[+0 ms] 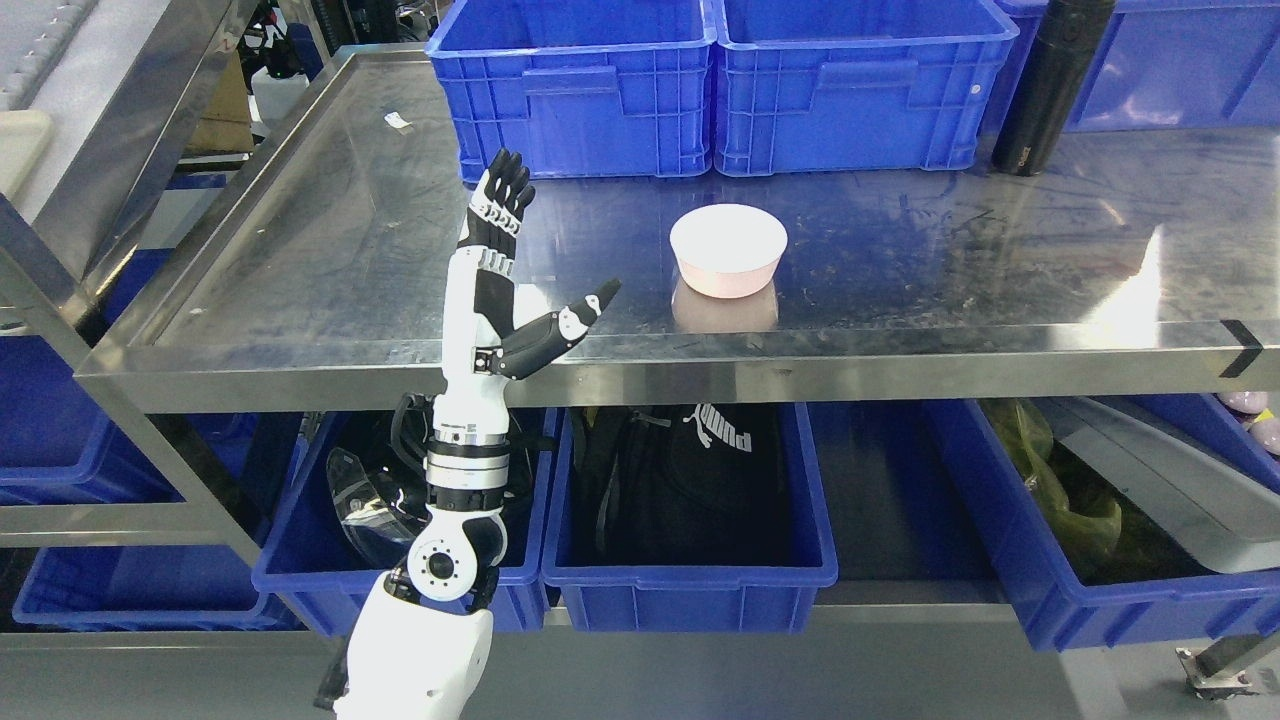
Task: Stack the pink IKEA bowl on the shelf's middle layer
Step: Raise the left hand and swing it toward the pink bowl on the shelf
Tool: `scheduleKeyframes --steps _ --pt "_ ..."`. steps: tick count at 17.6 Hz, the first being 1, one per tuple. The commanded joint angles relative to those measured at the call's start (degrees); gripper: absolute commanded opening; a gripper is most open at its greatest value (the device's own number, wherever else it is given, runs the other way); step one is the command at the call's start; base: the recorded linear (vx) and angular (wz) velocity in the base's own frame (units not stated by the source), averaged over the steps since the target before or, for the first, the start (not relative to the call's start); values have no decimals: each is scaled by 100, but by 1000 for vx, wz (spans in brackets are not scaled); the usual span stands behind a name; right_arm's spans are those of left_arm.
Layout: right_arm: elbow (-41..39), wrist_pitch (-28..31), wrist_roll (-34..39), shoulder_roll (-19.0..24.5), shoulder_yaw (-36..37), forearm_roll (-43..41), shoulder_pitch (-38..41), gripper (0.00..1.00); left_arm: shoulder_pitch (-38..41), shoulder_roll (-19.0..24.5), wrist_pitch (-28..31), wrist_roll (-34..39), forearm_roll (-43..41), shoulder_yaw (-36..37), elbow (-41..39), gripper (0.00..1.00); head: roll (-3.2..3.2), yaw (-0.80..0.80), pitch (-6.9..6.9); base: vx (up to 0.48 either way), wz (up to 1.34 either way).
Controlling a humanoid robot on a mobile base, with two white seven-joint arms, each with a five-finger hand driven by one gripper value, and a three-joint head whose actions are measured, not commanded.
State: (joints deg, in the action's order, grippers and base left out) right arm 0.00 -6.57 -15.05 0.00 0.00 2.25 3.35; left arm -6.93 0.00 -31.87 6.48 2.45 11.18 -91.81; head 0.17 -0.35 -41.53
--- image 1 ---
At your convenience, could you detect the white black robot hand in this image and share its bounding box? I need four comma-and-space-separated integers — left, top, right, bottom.
431, 149, 622, 446

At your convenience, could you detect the pink ikea bowl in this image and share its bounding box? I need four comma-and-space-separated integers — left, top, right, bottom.
668, 202, 788, 299

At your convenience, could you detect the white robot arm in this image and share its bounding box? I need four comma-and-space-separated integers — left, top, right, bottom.
314, 395, 509, 719

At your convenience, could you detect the blue crate top middle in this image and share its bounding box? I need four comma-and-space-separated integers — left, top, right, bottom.
710, 1, 1019, 177

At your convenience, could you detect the blue crate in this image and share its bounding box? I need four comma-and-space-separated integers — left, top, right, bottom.
425, 1, 716, 183
986, 0, 1280, 136
710, 1, 1019, 177

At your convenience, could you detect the black puma backpack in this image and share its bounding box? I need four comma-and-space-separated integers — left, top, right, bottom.
570, 404, 791, 566

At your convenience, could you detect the black helmet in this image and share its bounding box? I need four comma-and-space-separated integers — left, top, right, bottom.
324, 411, 428, 569

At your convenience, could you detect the blue bin with helmet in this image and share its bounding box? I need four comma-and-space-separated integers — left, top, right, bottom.
251, 409, 561, 637

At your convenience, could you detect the blue crate top left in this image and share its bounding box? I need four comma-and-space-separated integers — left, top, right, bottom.
425, 1, 716, 183

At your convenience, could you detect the blue bin with backpack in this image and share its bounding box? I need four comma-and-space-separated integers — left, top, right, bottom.
541, 404, 838, 633

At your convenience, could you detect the cardboard box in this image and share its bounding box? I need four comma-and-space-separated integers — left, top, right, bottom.
182, 56, 255, 158

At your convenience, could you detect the blue bin lower left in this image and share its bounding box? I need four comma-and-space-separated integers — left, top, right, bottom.
13, 544, 303, 632

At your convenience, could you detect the blue bin far left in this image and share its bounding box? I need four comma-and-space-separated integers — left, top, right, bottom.
1, 334, 180, 506

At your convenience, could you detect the yellow green plastic bag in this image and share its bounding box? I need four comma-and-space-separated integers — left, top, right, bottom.
979, 398, 1123, 582

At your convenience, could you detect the blue bin with bags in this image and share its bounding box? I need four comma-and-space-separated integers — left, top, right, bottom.
922, 398, 1279, 651

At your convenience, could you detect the black thermos bottle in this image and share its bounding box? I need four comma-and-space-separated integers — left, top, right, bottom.
991, 1, 1117, 177

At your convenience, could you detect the blue crate top right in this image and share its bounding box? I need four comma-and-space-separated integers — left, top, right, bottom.
986, 0, 1280, 136

